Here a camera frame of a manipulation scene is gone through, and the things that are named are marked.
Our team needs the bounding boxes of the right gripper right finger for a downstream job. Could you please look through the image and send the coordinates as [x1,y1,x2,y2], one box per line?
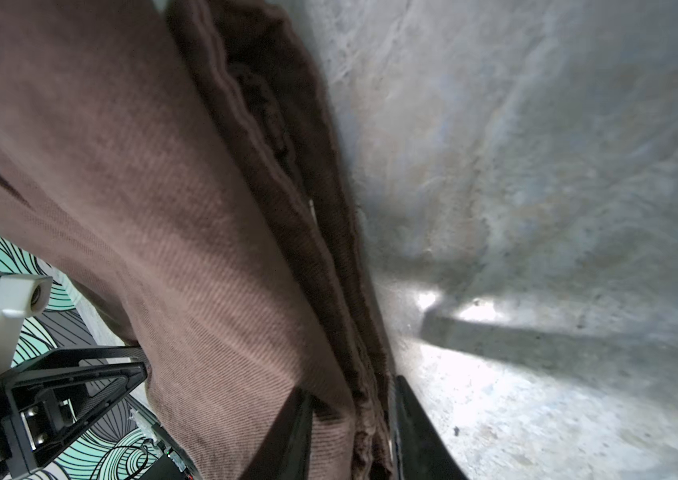
[392,375,468,480]

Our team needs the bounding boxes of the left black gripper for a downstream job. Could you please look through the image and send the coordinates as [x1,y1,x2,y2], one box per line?
[0,346,147,479]

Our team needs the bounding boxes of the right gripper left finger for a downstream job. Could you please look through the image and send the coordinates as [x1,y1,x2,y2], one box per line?
[241,388,313,480]

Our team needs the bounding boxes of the brown trousers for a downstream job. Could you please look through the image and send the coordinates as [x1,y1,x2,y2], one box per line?
[0,1,393,479]

